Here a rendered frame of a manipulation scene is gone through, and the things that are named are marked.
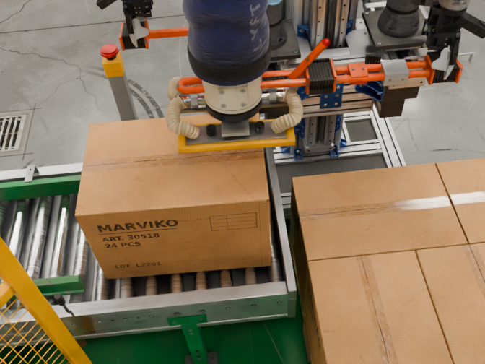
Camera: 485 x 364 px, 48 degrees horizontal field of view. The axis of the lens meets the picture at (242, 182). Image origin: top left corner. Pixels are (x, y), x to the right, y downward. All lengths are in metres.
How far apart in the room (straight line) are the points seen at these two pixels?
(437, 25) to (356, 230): 0.87
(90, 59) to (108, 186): 2.21
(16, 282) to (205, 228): 0.59
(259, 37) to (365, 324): 1.02
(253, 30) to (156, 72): 2.31
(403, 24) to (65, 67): 2.45
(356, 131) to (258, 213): 1.30
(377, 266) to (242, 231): 0.53
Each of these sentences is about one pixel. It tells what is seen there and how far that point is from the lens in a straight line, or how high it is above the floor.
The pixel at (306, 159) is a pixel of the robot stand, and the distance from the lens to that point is 2.72.
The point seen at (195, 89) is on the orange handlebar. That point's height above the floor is 1.25.
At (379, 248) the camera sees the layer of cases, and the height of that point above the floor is 0.54.
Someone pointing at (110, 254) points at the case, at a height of 0.71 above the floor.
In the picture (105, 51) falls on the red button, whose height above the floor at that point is 1.04.
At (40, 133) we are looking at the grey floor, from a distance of 3.47.
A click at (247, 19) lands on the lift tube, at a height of 1.51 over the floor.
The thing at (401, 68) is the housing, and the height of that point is 1.26.
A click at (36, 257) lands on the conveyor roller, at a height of 0.55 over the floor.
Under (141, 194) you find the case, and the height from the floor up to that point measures 0.95.
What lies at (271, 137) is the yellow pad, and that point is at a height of 1.14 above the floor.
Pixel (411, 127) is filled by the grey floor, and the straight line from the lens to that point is 3.27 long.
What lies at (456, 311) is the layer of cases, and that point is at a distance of 2.00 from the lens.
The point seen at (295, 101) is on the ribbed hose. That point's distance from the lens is 1.57.
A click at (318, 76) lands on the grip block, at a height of 1.26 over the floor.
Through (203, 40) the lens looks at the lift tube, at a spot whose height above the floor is 1.46.
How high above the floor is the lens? 2.26
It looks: 51 degrees down
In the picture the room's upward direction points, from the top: 5 degrees counter-clockwise
